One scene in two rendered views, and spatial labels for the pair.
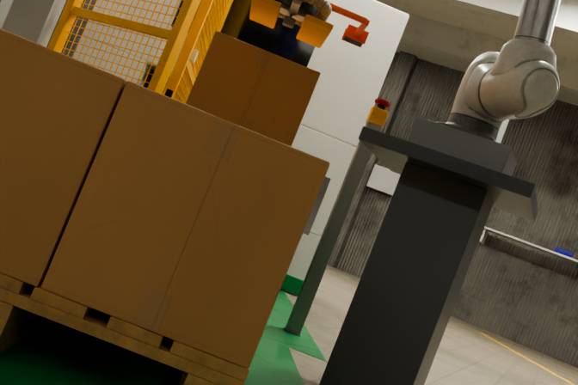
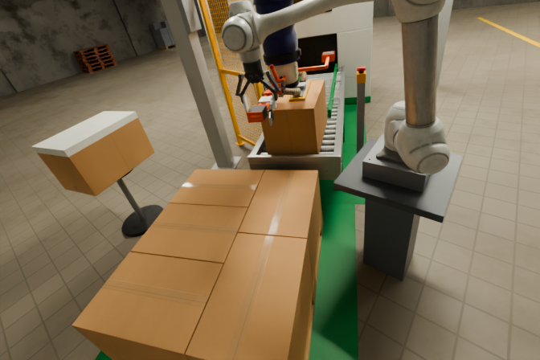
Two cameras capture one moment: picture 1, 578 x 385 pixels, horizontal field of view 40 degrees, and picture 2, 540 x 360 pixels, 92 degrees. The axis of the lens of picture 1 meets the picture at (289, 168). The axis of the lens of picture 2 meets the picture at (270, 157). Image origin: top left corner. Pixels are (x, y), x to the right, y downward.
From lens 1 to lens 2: 1.72 m
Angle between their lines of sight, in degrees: 42
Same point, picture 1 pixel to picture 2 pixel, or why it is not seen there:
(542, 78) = (431, 161)
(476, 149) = (402, 177)
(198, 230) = not seen: outside the picture
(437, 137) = (378, 171)
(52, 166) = not seen: outside the picture
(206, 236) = not seen: outside the picture
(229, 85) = (277, 130)
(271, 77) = (292, 120)
